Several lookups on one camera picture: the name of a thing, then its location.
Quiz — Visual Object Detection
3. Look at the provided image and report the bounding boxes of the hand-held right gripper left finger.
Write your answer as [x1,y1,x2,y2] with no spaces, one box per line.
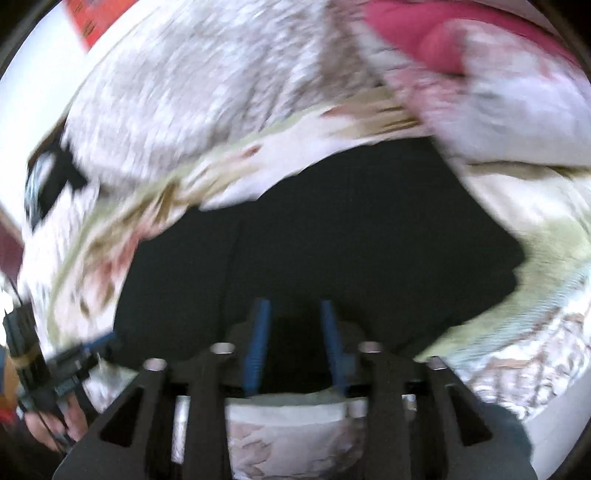
[52,298,273,480]

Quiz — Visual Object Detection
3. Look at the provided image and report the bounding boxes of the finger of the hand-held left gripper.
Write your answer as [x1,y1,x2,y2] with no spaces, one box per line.
[48,355,102,398]
[53,330,118,365]

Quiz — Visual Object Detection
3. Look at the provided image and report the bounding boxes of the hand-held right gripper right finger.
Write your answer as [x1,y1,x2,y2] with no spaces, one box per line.
[320,299,539,480]

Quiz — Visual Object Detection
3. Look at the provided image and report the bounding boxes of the black pants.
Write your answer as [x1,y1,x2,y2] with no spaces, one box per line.
[113,137,527,400]

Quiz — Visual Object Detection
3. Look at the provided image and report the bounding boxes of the person's left hand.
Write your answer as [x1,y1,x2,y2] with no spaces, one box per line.
[18,399,90,453]

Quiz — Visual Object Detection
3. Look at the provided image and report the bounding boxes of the dark cloth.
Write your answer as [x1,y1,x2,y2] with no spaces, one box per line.
[25,141,89,229]

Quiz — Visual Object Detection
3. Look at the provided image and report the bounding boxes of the printed fleece blanket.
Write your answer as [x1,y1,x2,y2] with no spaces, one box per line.
[18,85,591,480]

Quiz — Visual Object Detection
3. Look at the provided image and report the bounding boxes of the grey floral quilted bedspread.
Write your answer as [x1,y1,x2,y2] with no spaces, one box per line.
[58,0,389,195]

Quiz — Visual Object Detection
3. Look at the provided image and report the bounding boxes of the pink floral comforter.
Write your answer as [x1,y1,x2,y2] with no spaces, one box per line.
[348,0,591,169]

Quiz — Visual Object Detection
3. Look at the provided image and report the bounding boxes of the red poster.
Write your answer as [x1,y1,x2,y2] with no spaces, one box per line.
[64,0,141,51]

